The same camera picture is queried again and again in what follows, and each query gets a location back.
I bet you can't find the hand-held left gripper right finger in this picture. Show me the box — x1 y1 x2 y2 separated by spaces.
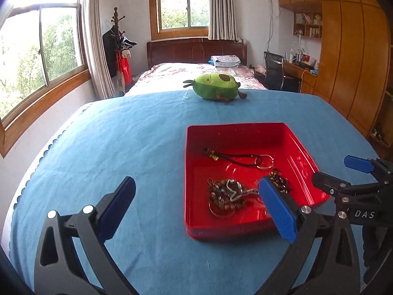
255 177 361 295

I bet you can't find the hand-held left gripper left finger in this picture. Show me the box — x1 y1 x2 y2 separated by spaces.
33 176 137 295

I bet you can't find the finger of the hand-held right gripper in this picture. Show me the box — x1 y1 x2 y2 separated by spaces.
344 155 393 182
311 172 352 198

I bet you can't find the brown beaded bracelet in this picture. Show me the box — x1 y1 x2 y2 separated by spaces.
266 168 293 195

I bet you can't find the gold beaded necklace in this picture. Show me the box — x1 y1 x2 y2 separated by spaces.
208 178 246 213

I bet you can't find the red plastic tray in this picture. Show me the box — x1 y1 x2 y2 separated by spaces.
183 122 331 241

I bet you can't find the black cord necklace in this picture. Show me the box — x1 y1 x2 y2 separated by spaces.
204 148 276 170

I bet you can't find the wooden desk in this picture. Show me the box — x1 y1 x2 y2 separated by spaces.
282 60 319 96

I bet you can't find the wooden wardrobe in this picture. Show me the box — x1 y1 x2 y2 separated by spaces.
278 0 393 148

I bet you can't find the black office chair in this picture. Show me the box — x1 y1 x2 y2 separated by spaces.
263 51 302 93

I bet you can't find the green avocado plush toy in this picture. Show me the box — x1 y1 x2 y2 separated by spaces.
182 73 246 103

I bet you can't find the red bag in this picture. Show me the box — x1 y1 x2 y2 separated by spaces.
116 56 133 91

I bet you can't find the floral bed sheet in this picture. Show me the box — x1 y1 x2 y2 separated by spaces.
124 62 269 96

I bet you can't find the black jacket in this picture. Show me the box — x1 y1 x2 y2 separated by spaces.
102 26 121 79

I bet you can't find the folded white towel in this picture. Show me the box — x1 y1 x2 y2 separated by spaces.
210 55 242 68

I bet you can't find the white side curtain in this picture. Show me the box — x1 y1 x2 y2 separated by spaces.
80 0 116 101

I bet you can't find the large side window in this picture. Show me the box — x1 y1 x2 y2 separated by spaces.
0 0 93 158

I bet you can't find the brown wooden bed headboard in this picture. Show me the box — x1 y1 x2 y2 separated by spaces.
146 38 248 70

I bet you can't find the wooden coat rack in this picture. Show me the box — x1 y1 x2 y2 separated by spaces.
103 6 137 96

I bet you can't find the patterned curtain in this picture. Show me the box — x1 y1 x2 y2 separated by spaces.
207 0 239 41

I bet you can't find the small wooden-framed window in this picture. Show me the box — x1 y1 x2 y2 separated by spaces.
149 0 212 41

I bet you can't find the silver chain necklace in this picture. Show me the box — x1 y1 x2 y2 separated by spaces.
225 179 260 204

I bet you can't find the wooden wall shelf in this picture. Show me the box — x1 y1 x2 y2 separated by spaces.
293 12 323 40

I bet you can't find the wall cable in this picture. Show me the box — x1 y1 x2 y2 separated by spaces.
267 0 276 53

